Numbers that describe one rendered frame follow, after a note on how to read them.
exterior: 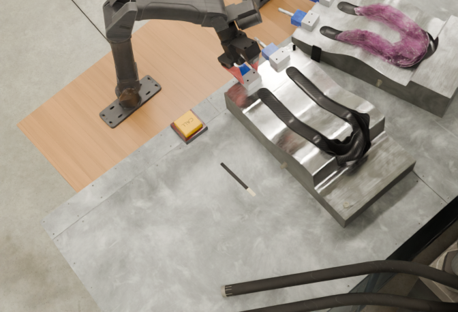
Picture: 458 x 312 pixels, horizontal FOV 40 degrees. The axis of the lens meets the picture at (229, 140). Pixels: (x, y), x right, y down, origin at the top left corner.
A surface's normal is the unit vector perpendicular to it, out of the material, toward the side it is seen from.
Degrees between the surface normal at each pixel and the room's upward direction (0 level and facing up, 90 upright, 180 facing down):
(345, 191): 0
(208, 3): 23
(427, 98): 90
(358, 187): 0
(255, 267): 0
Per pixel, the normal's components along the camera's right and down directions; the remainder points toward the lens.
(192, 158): -0.10, -0.46
